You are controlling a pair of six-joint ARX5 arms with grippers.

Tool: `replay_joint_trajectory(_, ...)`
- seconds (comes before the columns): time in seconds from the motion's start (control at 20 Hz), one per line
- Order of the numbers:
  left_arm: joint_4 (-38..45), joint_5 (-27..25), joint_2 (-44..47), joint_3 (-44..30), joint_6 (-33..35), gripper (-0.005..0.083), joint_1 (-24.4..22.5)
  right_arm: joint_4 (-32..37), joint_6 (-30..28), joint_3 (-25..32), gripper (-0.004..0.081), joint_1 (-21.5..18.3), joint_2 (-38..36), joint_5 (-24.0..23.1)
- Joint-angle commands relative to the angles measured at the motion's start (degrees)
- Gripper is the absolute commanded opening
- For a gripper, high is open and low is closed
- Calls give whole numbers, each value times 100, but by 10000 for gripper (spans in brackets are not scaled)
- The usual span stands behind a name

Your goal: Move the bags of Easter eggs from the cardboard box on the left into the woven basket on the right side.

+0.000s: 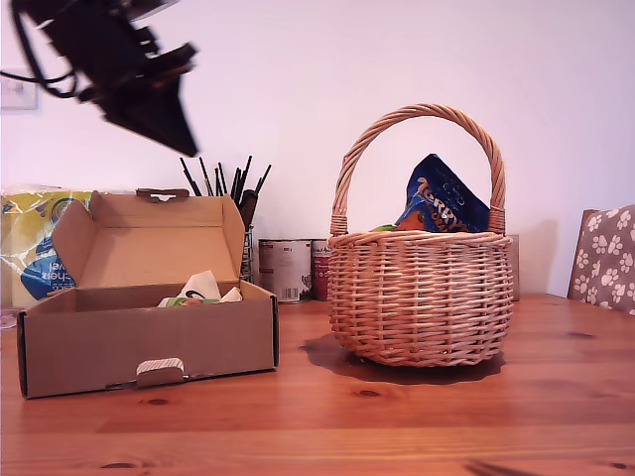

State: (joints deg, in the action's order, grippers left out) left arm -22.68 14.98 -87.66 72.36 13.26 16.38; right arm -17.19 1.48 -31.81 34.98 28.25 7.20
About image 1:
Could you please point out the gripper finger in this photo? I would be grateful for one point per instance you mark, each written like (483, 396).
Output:
(164, 119)

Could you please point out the white green candy bag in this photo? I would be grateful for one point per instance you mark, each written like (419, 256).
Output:
(201, 285)

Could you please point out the blue Terry's mini eggs bag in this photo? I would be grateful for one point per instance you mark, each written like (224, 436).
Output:
(436, 198)

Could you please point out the brown cardboard box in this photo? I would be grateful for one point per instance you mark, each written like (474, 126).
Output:
(149, 342)

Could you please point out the thin black stick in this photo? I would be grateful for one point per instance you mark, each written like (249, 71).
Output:
(217, 183)
(223, 179)
(236, 184)
(263, 179)
(246, 173)
(206, 177)
(190, 177)

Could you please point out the yellow blue kitchen towel pack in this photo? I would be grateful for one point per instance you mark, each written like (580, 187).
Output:
(30, 218)

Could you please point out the white labelled tin can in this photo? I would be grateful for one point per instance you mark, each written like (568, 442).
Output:
(285, 273)

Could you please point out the red labelled tin can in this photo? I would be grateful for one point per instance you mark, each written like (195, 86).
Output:
(320, 277)

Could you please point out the printed paper leaflet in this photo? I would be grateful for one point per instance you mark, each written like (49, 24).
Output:
(7, 321)

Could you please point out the chair with paw-print cover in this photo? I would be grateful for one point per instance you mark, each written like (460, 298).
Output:
(605, 258)

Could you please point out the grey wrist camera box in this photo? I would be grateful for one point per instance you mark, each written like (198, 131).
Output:
(159, 4)

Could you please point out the white wall light switch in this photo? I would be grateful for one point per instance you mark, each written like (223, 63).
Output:
(20, 99)

